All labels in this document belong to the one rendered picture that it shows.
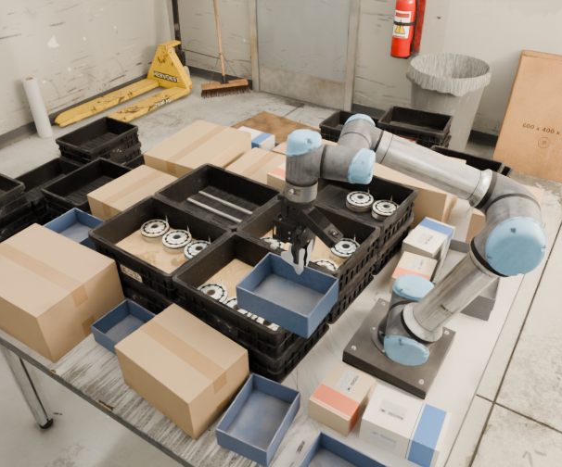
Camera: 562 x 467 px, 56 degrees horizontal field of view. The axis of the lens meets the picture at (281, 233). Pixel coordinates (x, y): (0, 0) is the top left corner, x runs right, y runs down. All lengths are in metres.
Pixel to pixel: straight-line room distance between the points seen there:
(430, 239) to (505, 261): 0.85
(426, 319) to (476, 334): 0.48
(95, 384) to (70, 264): 0.39
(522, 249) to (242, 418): 0.85
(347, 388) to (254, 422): 0.27
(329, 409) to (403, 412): 0.19
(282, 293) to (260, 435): 0.40
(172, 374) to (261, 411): 0.28
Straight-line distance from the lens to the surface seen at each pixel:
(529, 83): 4.23
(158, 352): 1.52
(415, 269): 1.91
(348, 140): 1.19
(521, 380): 2.73
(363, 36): 4.73
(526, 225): 1.19
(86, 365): 1.77
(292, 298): 1.32
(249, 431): 1.52
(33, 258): 1.90
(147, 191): 2.19
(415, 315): 1.40
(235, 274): 1.76
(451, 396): 1.65
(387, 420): 1.46
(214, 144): 2.41
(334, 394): 1.50
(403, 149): 1.26
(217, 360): 1.47
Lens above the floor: 1.98
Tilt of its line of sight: 36 degrees down
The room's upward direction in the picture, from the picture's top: 1 degrees counter-clockwise
